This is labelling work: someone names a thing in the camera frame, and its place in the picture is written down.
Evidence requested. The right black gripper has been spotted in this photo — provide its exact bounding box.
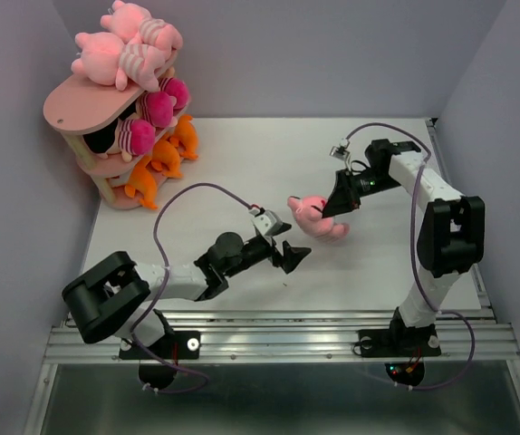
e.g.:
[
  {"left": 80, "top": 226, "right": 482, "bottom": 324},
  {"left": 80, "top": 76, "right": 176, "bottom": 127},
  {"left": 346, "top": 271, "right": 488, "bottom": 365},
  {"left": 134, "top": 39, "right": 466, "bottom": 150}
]
[{"left": 319, "top": 167, "right": 401, "bottom": 218}]

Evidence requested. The pink axolotl plush front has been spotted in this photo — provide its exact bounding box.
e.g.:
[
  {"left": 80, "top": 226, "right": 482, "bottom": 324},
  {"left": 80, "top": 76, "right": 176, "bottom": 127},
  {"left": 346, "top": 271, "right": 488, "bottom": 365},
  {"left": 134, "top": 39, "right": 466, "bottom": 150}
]
[{"left": 286, "top": 196, "right": 350, "bottom": 243}]

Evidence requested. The pink axolotl plush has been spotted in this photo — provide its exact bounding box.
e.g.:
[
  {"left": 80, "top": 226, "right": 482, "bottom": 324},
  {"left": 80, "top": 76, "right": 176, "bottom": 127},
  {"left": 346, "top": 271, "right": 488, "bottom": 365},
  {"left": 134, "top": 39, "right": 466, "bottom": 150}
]
[
  {"left": 71, "top": 32, "right": 167, "bottom": 92},
  {"left": 286, "top": 196, "right": 350, "bottom": 243}
]

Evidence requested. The orange shark plush mouth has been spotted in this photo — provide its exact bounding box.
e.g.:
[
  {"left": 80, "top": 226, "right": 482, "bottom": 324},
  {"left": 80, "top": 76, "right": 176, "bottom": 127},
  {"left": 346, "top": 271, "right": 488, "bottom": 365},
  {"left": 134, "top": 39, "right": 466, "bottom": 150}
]
[{"left": 169, "top": 114, "right": 199, "bottom": 160}]

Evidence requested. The orange shark plush back-facing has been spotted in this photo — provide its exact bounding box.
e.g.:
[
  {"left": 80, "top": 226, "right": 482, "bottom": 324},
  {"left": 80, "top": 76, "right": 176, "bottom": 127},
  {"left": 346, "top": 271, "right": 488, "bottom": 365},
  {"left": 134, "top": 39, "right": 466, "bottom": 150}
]
[{"left": 124, "top": 156, "right": 158, "bottom": 210}]

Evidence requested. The doll plush black hair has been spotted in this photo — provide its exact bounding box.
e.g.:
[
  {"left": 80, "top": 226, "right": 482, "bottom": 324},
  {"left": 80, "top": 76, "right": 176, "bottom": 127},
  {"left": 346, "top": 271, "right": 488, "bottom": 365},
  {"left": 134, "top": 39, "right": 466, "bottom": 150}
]
[{"left": 135, "top": 92, "right": 178, "bottom": 129}]

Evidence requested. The doll plush edge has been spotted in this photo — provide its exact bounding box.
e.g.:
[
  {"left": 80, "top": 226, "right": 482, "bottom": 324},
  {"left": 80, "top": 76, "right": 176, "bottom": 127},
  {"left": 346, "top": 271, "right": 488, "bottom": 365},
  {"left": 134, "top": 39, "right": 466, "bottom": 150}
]
[{"left": 83, "top": 119, "right": 155, "bottom": 162}]

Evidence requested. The orange shark plush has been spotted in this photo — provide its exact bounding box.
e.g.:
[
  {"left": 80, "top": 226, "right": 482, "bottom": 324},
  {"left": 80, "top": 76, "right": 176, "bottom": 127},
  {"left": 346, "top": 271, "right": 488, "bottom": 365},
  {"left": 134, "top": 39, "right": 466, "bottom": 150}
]
[{"left": 150, "top": 133, "right": 183, "bottom": 179}]

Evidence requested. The doll plush pink striped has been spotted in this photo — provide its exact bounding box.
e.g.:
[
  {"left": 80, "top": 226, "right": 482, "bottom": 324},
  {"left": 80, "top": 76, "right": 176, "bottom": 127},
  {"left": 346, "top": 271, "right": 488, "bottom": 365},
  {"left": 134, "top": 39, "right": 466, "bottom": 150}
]
[{"left": 159, "top": 77, "right": 191, "bottom": 111}]

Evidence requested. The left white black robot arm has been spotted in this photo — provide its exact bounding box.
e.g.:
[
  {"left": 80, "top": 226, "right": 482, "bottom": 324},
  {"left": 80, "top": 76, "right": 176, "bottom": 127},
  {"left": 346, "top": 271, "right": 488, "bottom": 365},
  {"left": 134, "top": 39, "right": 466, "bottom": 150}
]
[{"left": 62, "top": 232, "right": 312, "bottom": 357}]

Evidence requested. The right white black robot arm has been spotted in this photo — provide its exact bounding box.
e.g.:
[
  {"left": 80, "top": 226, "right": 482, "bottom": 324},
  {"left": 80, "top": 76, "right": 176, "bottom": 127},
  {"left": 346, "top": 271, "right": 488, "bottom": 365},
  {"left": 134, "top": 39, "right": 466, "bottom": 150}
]
[{"left": 323, "top": 139, "right": 486, "bottom": 353}]

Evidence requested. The pink three-tier wooden shelf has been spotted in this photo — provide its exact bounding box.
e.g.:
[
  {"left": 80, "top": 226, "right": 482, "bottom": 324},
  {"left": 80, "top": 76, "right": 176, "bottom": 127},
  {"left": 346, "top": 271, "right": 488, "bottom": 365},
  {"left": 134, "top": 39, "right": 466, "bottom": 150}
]
[{"left": 43, "top": 75, "right": 166, "bottom": 209}]

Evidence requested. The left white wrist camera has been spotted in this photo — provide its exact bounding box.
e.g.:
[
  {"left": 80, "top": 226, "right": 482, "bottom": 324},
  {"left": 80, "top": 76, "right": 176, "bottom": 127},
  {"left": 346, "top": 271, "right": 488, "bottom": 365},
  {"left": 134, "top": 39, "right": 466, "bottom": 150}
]
[{"left": 249, "top": 208, "right": 292, "bottom": 238}]

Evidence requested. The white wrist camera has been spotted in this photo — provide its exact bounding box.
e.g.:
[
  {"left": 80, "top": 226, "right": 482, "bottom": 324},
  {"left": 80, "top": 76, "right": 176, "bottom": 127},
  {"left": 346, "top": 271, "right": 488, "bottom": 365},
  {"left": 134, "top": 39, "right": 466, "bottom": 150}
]
[
  {"left": 329, "top": 139, "right": 351, "bottom": 170},
  {"left": 249, "top": 208, "right": 292, "bottom": 238}
]

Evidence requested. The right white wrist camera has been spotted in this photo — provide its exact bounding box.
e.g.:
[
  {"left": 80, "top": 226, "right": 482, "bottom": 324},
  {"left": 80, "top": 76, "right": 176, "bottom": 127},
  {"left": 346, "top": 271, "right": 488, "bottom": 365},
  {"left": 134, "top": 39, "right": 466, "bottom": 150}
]
[{"left": 329, "top": 139, "right": 351, "bottom": 170}]

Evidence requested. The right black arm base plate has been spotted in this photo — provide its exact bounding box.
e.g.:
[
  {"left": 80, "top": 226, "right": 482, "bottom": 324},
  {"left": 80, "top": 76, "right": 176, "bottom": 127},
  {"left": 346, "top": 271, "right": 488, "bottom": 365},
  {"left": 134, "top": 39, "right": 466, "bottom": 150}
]
[{"left": 353, "top": 327, "right": 441, "bottom": 359}]

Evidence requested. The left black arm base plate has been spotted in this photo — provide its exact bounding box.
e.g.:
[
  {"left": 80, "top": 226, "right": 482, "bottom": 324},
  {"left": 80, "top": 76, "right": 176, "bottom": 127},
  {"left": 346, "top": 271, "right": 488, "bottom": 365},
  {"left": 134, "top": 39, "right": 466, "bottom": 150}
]
[{"left": 119, "top": 330, "right": 201, "bottom": 361}]

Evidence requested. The aluminium mounting rail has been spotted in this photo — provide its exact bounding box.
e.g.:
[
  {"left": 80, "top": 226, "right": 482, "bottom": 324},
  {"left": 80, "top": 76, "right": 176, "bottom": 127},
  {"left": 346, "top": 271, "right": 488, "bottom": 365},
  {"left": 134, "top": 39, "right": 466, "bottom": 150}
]
[{"left": 44, "top": 309, "right": 520, "bottom": 363}]

